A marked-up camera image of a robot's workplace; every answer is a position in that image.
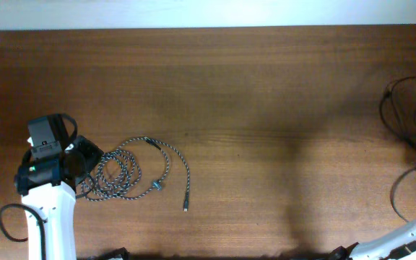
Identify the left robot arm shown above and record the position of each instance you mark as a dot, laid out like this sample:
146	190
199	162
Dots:
58	160

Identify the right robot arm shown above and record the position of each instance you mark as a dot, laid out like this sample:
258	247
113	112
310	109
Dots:
396	245

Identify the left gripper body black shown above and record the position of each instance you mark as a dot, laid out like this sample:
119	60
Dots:
90	151

